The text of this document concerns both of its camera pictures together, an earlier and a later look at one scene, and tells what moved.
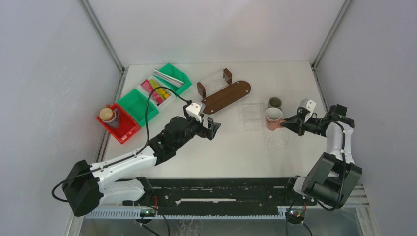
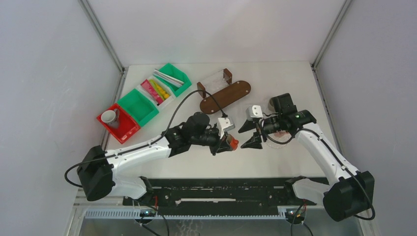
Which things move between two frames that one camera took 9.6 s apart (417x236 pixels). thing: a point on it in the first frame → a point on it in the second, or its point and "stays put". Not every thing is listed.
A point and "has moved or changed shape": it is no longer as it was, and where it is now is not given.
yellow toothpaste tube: (162, 91) stays put
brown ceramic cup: (107, 115) → (232, 141)
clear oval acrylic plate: (276, 138) stays put
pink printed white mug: (273, 118) has moved or changed shape
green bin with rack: (134, 103) stays put
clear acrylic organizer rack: (222, 80) stays put
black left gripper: (208, 132) → (214, 148)
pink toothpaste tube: (147, 85) stays put
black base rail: (214, 192) stays put
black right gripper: (297, 123) → (254, 142)
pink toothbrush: (167, 78) stays put
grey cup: (275, 102) stays put
